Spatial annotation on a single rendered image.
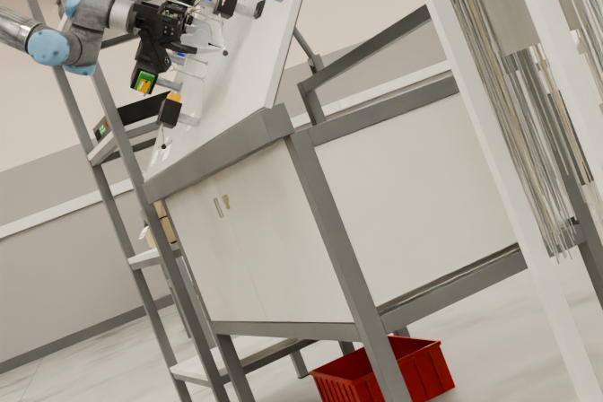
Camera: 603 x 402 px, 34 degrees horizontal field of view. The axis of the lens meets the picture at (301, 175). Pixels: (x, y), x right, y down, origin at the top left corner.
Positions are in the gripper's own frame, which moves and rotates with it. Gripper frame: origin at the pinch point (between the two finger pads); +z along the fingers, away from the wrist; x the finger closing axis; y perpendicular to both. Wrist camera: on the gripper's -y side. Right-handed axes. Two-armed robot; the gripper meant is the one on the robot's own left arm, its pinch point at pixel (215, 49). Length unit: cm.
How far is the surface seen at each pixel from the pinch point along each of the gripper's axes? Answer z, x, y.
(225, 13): 0.2, 3.8, 7.8
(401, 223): 50, -34, -6
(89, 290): -170, 442, -578
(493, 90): 56, -48, 38
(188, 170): -2.1, 1.6, -38.0
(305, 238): 32, -36, -16
